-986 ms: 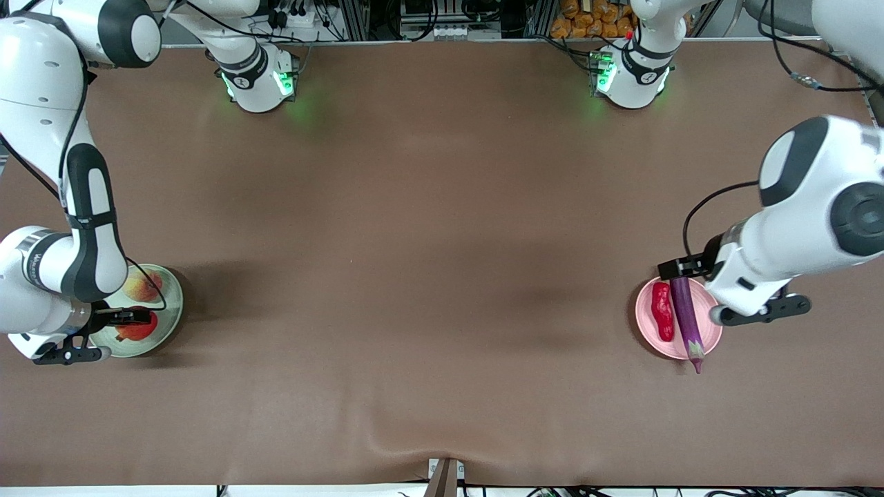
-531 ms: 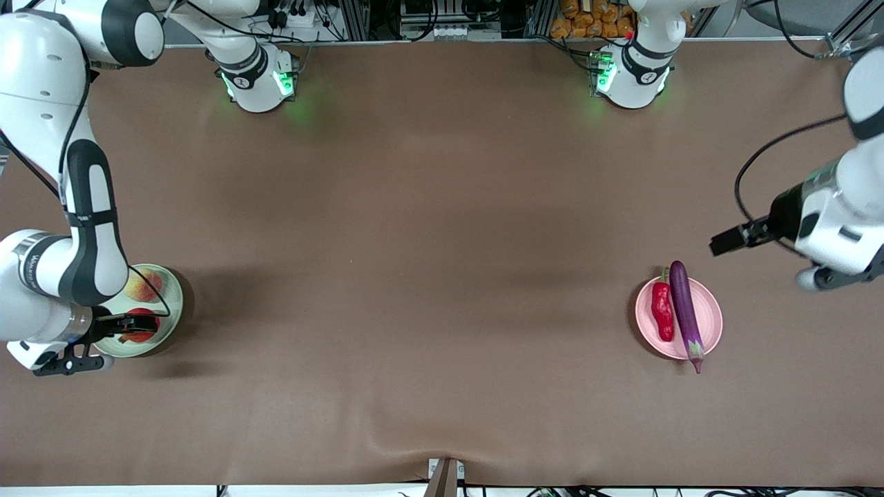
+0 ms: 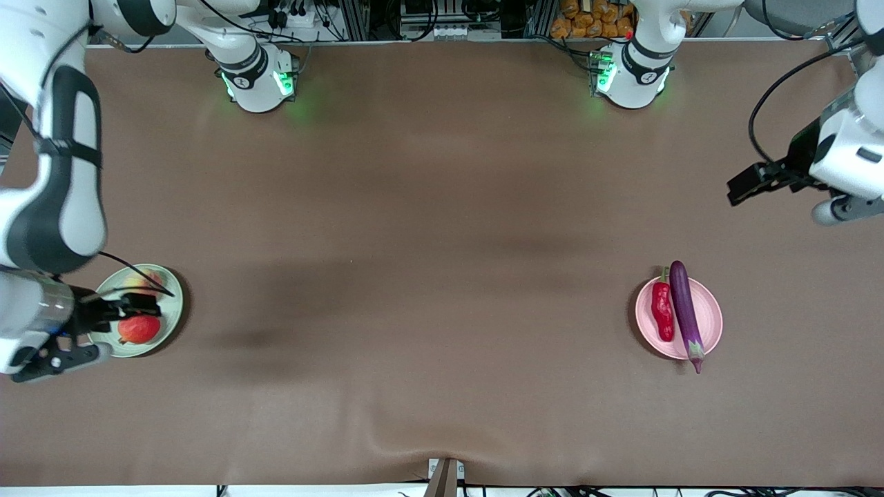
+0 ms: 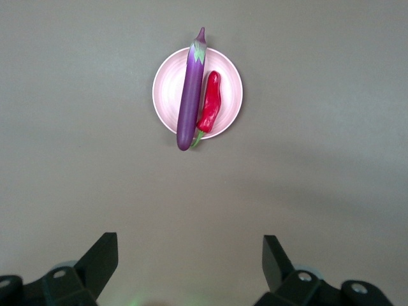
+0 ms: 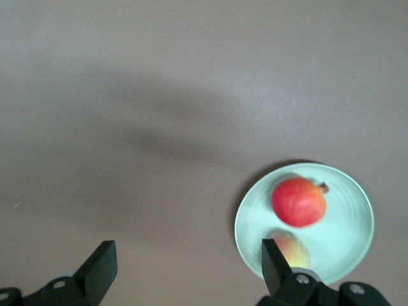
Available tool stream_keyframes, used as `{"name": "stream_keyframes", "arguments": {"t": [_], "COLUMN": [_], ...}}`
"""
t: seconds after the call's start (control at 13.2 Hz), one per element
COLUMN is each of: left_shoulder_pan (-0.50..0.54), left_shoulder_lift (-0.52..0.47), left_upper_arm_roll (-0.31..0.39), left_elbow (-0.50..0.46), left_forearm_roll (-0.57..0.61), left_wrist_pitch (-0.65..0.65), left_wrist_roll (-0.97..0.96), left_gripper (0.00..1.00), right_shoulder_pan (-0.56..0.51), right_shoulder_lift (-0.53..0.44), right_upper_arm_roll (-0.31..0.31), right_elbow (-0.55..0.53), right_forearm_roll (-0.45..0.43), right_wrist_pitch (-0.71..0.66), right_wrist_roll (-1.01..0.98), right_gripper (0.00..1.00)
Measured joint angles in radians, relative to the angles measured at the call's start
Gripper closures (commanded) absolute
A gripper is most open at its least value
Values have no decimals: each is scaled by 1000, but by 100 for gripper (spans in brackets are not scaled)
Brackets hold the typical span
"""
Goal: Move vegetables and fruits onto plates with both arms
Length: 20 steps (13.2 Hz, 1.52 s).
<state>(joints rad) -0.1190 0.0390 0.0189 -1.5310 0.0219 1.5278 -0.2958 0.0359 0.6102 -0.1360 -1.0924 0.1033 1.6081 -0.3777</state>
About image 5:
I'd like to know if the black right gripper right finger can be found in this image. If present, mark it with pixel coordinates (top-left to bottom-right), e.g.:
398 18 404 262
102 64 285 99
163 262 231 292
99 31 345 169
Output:
256 238 393 306

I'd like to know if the red apple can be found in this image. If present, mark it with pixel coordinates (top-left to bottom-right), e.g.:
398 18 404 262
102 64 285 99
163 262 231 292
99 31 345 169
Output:
270 177 331 228

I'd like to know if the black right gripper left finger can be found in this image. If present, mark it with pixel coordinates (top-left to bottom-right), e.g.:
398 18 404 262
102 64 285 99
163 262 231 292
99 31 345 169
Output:
0 240 119 306

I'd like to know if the yellow pink peach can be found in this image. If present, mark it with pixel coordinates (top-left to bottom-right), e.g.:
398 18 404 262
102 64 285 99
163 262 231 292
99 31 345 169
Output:
266 231 312 270

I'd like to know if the light green plate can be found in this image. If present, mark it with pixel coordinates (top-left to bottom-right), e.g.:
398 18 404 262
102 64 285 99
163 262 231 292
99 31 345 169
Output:
234 162 375 286

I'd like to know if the brown table mat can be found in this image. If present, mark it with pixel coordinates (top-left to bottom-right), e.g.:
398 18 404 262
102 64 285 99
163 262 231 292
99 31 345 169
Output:
0 0 408 306

